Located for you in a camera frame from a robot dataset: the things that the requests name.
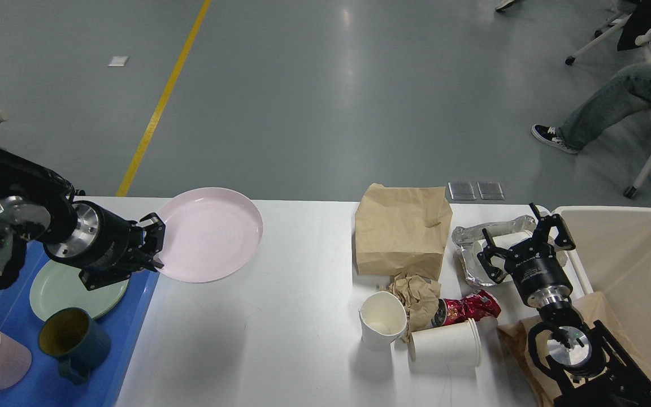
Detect upright white paper cup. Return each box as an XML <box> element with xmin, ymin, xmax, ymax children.
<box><xmin>359</xmin><ymin>291</ymin><xmax>407</xmax><ymax>350</ymax></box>

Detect white container in foil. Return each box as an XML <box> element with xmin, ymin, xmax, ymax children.
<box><xmin>470</xmin><ymin>230</ymin><xmax>532</xmax><ymax>287</ymax></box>

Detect lying white paper cup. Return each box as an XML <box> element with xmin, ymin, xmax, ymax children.
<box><xmin>407</xmin><ymin>319</ymin><xmax>481</xmax><ymax>367</ymax></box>

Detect right floor socket plate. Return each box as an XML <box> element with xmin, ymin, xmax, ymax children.
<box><xmin>477</xmin><ymin>182</ymin><xmax>505</xmax><ymax>201</ymax></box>

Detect light green plate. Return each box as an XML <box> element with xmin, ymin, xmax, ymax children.
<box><xmin>29</xmin><ymin>260</ymin><xmax>129</xmax><ymax>321</ymax></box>

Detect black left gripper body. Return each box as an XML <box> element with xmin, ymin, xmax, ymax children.
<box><xmin>44</xmin><ymin>201</ymin><xmax>148</xmax><ymax>272</ymax></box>

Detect crumpled brown paper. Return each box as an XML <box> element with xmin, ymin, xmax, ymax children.
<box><xmin>385</xmin><ymin>273</ymin><xmax>441</xmax><ymax>343</ymax></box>

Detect brown paper bag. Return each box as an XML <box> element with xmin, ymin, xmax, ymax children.
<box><xmin>354</xmin><ymin>183</ymin><xmax>454</xmax><ymax>280</ymax></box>

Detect brown paper under arm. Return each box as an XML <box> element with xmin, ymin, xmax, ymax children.
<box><xmin>497</xmin><ymin>292</ymin><xmax>651</xmax><ymax>406</ymax></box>

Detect white plastic bin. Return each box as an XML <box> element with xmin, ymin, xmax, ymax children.
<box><xmin>549</xmin><ymin>206</ymin><xmax>651</xmax><ymax>405</ymax></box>

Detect aluminium foil tray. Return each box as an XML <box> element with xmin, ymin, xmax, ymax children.
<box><xmin>452</xmin><ymin>215</ymin><xmax>563</xmax><ymax>288</ymax></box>

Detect pink plate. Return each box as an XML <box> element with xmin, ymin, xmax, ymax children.
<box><xmin>157</xmin><ymin>187</ymin><xmax>263</xmax><ymax>283</ymax></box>

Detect dark teal mug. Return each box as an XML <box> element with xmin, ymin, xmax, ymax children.
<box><xmin>38</xmin><ymin>308</ymin><xmax>111</xmax><ymax>386</ymax></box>

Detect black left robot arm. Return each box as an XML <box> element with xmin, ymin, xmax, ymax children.
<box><xmin>0</xmin><ymin>149</ymin><xmax>166</xmax><ymax>291</ymax></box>

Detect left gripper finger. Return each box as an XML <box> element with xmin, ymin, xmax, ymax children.
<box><xmin>138</xmin><ymin>212</ymin><xmax>166</xmax><ymax>261</ymax></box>
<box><xmin>79</xmin><ymin>257</ymin><xmax>164</xmax><ymax>291</ymax></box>

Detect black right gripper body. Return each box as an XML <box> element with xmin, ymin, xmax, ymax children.
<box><xmin>508</xmin><ymin>254</ymin><xmax>573</xmax><ymax>309</ymax></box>

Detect blue plastic tray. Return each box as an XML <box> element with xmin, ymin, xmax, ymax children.
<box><xmin>0</xmin><ymin>242</ymin><xmax>159</xmax><ymax>406</ymax></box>

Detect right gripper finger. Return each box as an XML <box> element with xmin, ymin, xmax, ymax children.
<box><xmin>529</xmin><ymin>203</ymin><xmax>576</xmax><ymax>253</ymax></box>
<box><xmin>477</xmin><ymin>228</ymin><xmax>523</xmax><ymax>284</ymax></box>

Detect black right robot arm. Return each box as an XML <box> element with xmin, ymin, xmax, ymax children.
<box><xmin>477</xmin><ymin>203</ymin><xmax>651</xmax><ymax>406</ymax></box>

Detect red snack wrapper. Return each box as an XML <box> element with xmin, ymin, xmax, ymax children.
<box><xmin>431</xmin><ymin>289</ymin><xmax>502</xmax><ymax>328</ymax></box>

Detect seated person in jeans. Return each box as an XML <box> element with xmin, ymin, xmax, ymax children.
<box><xmin>531</xmin><ymin>0</ymin><xmax>651</xmax><ymax>155</ymax></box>

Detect floor socket plate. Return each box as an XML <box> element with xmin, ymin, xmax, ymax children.
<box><xmin>448</xmin><ymin>182</ymin><xmax>477</xmax><ymax>201</ymax></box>
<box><xmin>477</xmin><ymin>182</ymin><xmax>505</xmax><ymax>201</ymax></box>

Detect left floor socket plate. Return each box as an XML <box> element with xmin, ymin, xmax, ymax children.
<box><xmin>448</xmin><ymin>182</ymin><xmax>477</xmax><ymax>201</ymax></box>

